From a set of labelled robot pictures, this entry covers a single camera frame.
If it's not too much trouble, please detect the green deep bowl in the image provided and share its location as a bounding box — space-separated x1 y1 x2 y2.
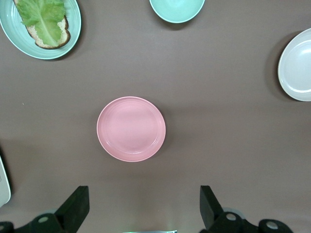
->
149 0 206 24

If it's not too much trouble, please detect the pink shallow plate bowl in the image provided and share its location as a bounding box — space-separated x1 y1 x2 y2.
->
96 96 167 163

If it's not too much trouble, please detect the bread slice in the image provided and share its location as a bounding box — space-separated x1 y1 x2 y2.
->
13 0 71 50

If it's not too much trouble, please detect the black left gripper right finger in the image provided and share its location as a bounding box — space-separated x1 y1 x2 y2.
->
199 185 292 233

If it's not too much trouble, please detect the beige shallow plate bowl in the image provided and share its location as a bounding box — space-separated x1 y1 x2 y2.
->
277 28 311 102

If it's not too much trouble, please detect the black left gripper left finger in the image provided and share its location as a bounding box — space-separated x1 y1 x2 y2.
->
0 185 90 233

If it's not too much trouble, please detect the green oval plate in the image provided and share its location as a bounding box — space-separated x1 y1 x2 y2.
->
0 0 82 60

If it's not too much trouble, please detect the beige toaster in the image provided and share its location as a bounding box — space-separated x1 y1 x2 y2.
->
0 148 12 208

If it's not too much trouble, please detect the green lettuce leaf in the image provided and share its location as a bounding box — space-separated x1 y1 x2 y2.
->
16 0 67 47

